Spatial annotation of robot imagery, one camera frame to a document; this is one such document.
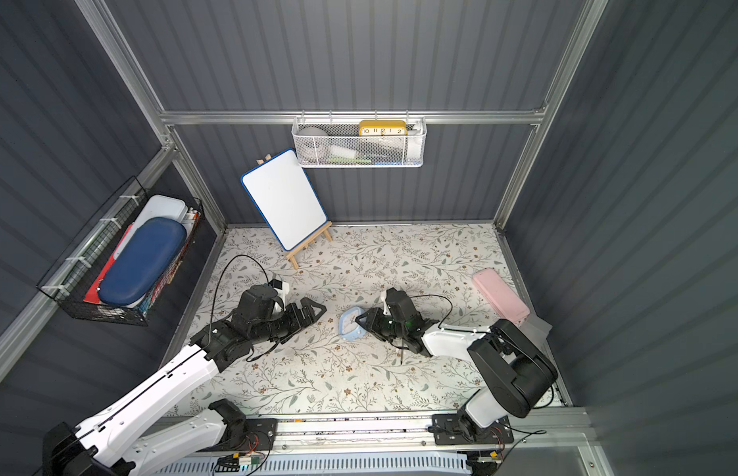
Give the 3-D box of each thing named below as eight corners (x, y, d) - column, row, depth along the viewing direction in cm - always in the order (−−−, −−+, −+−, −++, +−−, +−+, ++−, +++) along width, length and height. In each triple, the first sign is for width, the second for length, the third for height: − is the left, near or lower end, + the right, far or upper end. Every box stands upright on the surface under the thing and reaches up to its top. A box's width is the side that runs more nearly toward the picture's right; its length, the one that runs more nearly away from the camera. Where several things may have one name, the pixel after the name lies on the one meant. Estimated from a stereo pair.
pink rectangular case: (508, 327, 94) (511, 323, 92) (470, 277, 107) (472, 273, 104) (529, 318, 96) (532, 314, 94) (489, 270, 109) (491, 265, 106)
